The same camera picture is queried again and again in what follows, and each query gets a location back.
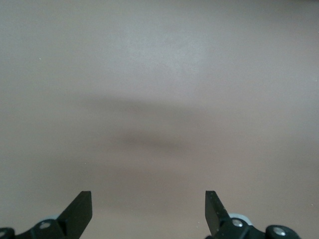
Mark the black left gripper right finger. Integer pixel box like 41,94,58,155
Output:
205,190,302,239

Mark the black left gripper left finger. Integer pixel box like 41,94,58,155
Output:
0,190,93,239

